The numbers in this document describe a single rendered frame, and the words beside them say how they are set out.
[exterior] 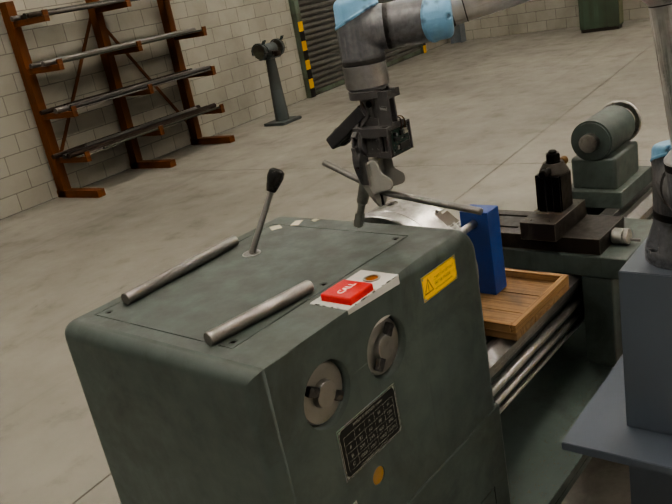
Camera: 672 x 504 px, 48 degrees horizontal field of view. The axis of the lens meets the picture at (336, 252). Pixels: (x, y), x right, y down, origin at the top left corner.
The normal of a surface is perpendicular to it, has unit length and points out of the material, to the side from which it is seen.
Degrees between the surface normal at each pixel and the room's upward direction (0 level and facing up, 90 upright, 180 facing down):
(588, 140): 90
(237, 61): 90
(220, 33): 90
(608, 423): 0
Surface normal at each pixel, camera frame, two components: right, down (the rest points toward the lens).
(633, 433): -0.18, -0.93
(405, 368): 0.76, 0.08
